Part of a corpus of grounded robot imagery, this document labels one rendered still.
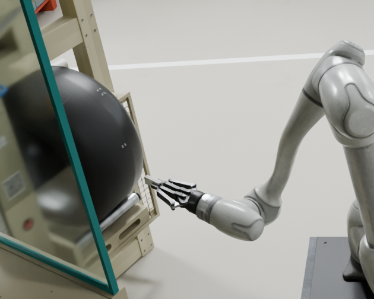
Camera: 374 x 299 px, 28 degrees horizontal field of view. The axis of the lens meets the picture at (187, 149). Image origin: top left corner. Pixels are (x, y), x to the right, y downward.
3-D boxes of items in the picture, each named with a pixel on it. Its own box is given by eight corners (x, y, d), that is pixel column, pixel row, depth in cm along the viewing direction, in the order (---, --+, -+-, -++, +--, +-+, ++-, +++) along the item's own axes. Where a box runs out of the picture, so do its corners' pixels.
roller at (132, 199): (66, 242, 257) (65, 249, 261) (76, 251, 256) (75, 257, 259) (133, 188, 278) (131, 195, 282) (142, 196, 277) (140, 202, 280)
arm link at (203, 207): (208, 209, 227) (192, 202, 230) (209, 231, 232) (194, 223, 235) (225, 192, 232) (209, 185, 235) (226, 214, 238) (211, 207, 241)
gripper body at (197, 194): (210, 188, 235) (187, 178, 240) (193, 203, 230) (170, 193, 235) (211, 206, 240) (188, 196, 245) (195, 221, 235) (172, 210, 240)
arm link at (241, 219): (204, 231, 229) (227, 222, 240) (246, 250, 221) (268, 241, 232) (212, 198, 226) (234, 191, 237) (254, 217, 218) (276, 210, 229)
